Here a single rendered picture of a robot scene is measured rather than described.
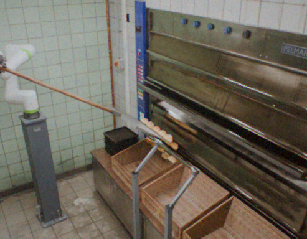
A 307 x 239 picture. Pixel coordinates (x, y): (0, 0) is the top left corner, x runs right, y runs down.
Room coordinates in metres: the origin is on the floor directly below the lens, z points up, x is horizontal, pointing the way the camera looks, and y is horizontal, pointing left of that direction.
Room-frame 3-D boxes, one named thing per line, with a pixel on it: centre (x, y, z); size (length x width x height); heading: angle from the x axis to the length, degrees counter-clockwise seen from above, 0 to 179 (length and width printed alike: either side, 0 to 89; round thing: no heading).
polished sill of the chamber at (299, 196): (2.27, -0.48, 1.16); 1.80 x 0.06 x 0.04; 31
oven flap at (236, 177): (2.26, -0.46, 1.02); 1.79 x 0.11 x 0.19; 31
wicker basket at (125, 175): (2.60, 0.06, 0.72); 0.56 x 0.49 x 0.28; 31
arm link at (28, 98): (2.68, 1.11, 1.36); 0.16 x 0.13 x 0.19; 82
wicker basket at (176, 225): (2.09, -0.25, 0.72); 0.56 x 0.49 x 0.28; 32
